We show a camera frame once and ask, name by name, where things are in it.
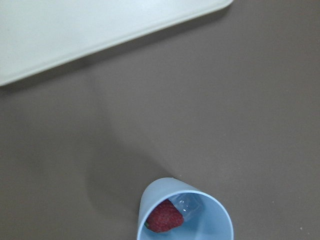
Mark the ice cube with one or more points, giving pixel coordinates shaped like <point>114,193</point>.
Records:
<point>189,205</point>

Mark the red strawberry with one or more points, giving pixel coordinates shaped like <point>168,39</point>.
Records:
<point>164,217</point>

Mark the light blue cup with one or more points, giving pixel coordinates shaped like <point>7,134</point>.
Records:
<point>204,217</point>

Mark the cream rabbit tray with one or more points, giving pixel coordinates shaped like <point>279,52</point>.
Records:
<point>38,35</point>

